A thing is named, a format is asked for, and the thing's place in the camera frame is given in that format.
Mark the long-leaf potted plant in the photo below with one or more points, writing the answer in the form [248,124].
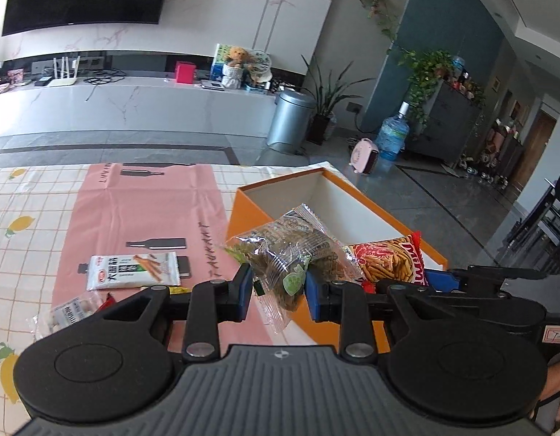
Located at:
[323,113]

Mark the red snack packet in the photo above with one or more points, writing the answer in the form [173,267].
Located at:
[389,259]

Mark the grey cabinet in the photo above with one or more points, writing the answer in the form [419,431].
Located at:
[448,122]

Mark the pink plastic mat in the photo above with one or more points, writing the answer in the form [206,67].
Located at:
[148,209]

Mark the dark dining chair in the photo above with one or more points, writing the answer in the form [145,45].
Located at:
[548,222]

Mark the pink space heater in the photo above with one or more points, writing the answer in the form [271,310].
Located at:
[362,156]

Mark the red box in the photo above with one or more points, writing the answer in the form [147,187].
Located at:
[185,73]

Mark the silver trash can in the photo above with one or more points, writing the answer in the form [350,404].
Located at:
[289,120]

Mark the dark shelf with ornaments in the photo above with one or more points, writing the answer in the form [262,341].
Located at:
[504,150]

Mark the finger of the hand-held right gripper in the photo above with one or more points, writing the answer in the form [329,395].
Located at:
[479,306]
[443,280]

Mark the blue water jug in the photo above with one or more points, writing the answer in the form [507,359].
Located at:
[392,138]

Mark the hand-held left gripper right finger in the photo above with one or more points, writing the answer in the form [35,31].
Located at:
[314,297]

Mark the green clear snack packet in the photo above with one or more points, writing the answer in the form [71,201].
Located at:
[289,254]

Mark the white router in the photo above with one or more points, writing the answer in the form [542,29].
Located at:
[64,81]

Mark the trailing vine plant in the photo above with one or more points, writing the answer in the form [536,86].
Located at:
[375,2]

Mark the yellow wrapper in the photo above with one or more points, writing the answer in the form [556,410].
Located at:
[179,290]

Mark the clear snack packet white pieces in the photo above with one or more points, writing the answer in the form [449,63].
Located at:
[71,313]

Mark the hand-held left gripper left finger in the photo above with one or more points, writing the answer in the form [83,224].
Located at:
[243,291]

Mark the bushy green potted plant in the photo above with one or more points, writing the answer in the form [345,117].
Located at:
[425,72]

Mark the orange cardboard box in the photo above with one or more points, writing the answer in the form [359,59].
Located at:
[352,209]

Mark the dark flat slab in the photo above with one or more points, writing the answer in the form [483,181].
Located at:
[185,267]

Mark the white marble television counter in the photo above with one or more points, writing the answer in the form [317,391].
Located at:
[125,104]

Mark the brown teddy bear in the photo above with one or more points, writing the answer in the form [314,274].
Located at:
[237,57]

